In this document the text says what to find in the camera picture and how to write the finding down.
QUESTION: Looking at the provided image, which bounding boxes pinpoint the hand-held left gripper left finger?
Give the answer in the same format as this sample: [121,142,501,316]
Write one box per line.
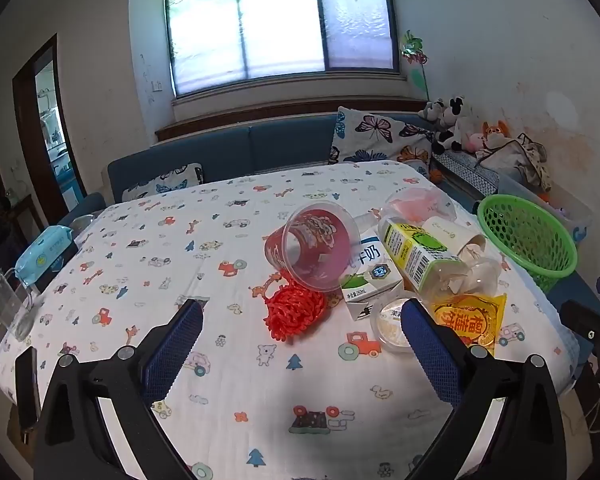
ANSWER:
[32,297,206,480]

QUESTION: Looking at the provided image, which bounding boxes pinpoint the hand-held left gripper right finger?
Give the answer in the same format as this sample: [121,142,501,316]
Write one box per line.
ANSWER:
[400,297,568,480]

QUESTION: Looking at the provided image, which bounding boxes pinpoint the green plastic basket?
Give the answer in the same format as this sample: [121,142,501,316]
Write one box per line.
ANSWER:
[476,194,578,293]

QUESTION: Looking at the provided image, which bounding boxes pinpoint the white and blue milk carton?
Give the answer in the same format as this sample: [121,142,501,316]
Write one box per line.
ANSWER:
[340,237,406,322]

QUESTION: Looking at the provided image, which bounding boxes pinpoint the small round clear plastic container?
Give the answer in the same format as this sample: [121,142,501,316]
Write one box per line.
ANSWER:
[370,297,421,356]

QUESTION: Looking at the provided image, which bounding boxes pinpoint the yellow snack packet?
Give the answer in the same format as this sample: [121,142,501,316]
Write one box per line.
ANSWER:
[430,292,508,353]

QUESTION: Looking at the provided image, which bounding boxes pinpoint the clear plastic storage box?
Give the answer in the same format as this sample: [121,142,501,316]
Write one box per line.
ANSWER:
[497,172,593,246]

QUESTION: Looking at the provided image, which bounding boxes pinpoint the animal and car printed tablecloth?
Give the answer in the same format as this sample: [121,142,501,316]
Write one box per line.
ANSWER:
[0,160,581,480]

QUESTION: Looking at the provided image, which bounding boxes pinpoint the green and yellow drink carton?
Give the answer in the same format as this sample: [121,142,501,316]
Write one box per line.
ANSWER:
[377,217,468,293]

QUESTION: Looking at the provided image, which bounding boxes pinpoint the white paper cup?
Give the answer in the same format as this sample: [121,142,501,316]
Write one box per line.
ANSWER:
[422,216,487,261]

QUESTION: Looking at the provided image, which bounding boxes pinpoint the red mesh net bag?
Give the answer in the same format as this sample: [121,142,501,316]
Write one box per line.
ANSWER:
[264,272,328,343]

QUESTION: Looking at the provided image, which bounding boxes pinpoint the clear plastic bag pink contents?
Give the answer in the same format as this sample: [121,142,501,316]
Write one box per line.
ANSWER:
[360,187,458,233]

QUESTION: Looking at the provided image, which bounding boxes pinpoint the black phone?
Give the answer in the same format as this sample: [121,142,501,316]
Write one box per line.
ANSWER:
[15,345,41,433]

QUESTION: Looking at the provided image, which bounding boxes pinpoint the red printed clear plastic cup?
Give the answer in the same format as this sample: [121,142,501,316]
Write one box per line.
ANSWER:
[264,202,363,292]

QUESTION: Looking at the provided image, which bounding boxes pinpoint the blue wet wipes pack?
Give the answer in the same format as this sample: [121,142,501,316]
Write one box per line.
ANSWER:
[15,226,76,286]

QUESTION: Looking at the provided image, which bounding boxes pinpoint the pile of beige cloth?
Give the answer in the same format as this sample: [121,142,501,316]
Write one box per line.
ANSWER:
[475,132,553,193]

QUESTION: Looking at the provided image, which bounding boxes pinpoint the small butterfly print pillow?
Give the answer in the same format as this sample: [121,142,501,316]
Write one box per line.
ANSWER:
[122,162,204,202]

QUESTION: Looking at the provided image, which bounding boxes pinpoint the clear glass pitcher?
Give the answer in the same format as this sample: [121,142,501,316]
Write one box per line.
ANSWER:
[0,265,41,361]

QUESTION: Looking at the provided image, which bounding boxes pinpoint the grey patterned seat cushion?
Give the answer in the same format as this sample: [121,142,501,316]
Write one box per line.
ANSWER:
[432,152,501,196]

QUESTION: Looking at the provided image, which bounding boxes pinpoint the orange fox plush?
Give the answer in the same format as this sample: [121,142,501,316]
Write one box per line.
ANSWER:
[482,120,512,148]

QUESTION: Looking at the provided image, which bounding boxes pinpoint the black and white cow plush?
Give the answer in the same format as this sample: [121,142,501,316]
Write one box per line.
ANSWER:
[432,96,473,156]

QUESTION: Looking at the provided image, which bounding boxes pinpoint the blue sofa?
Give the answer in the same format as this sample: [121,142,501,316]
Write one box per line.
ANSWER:
[57,112,600,361]

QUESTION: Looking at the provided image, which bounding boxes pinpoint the large butterfly print pillow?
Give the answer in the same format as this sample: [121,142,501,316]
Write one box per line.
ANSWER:
[328,106,436,176]

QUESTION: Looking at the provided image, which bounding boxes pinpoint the grey plush toy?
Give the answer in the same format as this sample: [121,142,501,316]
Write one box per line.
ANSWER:
[419,100,448,121]

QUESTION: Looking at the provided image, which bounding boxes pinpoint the dark wooden doorway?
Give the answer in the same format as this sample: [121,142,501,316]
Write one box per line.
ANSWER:
[12,34,88,211]

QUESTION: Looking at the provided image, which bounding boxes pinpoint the wooden window ledge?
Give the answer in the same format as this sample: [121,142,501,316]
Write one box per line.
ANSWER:
[155,97,431,143]

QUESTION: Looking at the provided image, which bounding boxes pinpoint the green pinwheel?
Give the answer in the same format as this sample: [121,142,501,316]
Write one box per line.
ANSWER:
[399,30,431,101]

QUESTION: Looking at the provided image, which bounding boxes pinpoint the window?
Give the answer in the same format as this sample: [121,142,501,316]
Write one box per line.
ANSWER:
[162,0,401,98]

